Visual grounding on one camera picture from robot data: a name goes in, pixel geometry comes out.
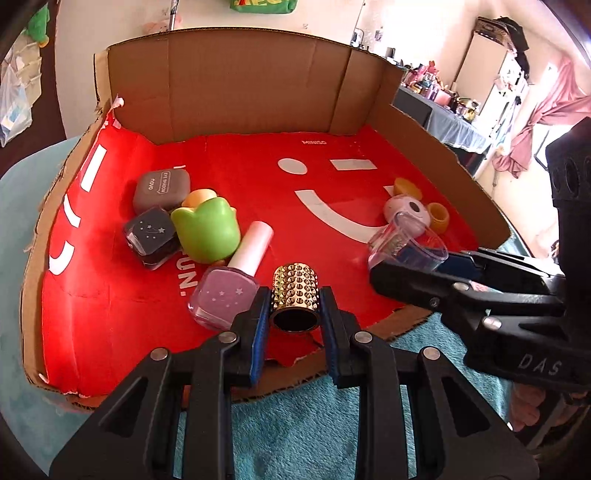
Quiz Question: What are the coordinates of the white wardrobe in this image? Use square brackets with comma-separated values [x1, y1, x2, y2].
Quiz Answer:
[455, 18, 532, 153]

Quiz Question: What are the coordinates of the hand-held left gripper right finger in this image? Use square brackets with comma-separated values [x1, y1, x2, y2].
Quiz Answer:
[318, 286, 541, 480]

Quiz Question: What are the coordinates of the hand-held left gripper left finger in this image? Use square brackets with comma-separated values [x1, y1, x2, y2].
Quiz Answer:
[48, 286, 273, 480]

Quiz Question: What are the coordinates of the clear hanging pocket organizer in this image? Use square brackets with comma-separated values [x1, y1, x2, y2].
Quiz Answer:
[9, 28, 44, 93]

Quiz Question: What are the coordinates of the green tote bag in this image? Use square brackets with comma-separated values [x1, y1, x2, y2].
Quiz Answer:
[229, 0, 298, 14]

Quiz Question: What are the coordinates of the purple nail polish bottle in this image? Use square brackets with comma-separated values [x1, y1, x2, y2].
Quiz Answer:
[187, 220, 275, 330]

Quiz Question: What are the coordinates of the patterned storage bag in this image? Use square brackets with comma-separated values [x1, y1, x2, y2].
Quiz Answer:
[475, 16, 529, 51]

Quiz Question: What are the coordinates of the row of cosmetics bottles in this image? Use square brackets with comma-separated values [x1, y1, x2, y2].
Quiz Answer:
[402, 55, 481, 123]

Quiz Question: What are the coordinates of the table with grey cloth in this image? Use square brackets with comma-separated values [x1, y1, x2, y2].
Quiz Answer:
[392, 85, 492, 178]

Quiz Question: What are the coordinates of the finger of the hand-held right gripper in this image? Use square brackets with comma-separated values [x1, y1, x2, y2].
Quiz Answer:
[425, 248, 561, 291]
[369, 261, 490, 320]

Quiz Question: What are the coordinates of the green plush toy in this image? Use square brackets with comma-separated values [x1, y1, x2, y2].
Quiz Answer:
[23, 4, 51, 49]

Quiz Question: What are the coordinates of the black nail polish bottle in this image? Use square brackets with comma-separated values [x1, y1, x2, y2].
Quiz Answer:
[122, 206, 182, 271]

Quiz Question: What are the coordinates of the dark wooden door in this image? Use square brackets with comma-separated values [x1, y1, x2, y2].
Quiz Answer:
[0, 0, 63, 153]

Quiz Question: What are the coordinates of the gold studded cap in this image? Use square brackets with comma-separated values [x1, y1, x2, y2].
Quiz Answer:
[270, 262, 320, 334]

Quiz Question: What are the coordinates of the pink round gadget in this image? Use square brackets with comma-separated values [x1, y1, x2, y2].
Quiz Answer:
[383, 194, 428, 232]

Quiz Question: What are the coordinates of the hanging plastic bag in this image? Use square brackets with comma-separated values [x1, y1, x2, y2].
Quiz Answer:
[0, 65, 34, 147]

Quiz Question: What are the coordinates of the pink hanging cloth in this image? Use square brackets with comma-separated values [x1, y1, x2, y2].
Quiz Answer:
[492, 55, 591, 178]

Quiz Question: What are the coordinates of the brown eyeshadow case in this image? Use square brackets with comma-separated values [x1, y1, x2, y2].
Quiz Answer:
[133, 168, 191, 215]

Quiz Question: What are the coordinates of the green frog toy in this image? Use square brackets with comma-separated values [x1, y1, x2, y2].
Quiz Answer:
[170, 188, 242, 265]

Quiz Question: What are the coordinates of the cardboard box with red lining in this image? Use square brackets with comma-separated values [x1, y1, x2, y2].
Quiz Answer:
[21, 28, 511, 409]

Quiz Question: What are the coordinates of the person's right hand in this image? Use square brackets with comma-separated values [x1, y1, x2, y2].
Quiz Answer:
[510, 383, 557, 432]

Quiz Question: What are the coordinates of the orange container lid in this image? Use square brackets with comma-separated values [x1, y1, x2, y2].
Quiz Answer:
[427, 202, 451, 233]

